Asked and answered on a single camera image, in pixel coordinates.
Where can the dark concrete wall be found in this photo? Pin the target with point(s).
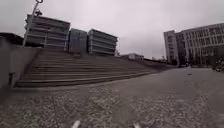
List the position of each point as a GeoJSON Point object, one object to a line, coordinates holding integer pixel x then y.
{"type": "Point", "coordinates": [13, 63]}

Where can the wide concrete stairs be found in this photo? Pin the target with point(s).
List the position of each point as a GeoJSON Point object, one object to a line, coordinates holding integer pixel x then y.
{"type": "Point", "coordinates": [83, 70]}

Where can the large grey glazed building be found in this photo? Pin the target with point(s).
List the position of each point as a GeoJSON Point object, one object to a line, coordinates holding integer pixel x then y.
{"type": "Point", "coordinates": [200, 43]}

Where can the dark grey building block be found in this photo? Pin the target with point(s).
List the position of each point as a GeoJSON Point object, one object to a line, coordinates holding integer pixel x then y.
{"type": "Point", "coordinates": [77, 40]}

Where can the narrow grey tiered building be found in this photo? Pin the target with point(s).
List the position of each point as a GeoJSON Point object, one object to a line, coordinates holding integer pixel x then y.
{"type": "Point", "coordinates": [102, 42]}

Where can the grey cobblestone plaza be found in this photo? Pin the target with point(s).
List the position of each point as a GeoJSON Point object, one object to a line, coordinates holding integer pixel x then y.
{"type": "Point", "coordinates": [160, 100]}

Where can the wide grey tiered building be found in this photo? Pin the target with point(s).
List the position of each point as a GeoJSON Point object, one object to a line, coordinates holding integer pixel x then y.
{"type": "Point", "coordinates": [50, 31]}

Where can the small low building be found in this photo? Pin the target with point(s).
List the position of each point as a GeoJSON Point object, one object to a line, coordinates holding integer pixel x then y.
{"type": "Point", "coordinates": [135, 56]}

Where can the robot's own part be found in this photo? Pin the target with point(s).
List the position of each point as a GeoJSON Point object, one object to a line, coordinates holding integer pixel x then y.
{"type": "Point", "coordinates": [136, 126]}
{"type": "Point", "coordinates": [76, 124]}

